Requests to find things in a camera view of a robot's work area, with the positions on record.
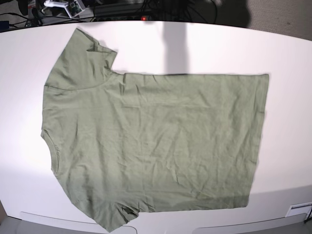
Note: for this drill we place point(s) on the green T-shirt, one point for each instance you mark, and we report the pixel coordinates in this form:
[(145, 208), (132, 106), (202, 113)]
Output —
[(122, 144)]

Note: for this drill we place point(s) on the black power strip red light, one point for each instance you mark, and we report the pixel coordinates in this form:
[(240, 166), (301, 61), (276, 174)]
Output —
[(118, 12)]

